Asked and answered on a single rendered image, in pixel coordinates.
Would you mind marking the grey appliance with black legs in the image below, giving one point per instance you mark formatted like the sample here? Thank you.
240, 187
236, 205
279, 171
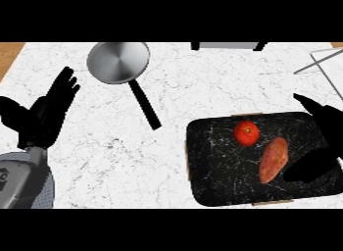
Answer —
228, 45

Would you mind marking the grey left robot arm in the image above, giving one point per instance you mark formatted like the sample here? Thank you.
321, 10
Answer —
14, 183

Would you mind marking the black marble tray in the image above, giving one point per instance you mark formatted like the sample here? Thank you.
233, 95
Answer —
231, 166

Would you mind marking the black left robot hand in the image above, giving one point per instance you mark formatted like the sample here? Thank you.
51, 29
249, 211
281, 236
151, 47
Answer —
46, 111

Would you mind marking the red tomato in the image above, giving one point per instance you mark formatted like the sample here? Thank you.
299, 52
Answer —
247, 133

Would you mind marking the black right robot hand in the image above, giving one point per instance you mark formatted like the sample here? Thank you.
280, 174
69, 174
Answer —
330, 137

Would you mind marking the orange sweet potato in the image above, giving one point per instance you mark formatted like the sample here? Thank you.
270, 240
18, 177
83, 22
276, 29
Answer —
274, 160

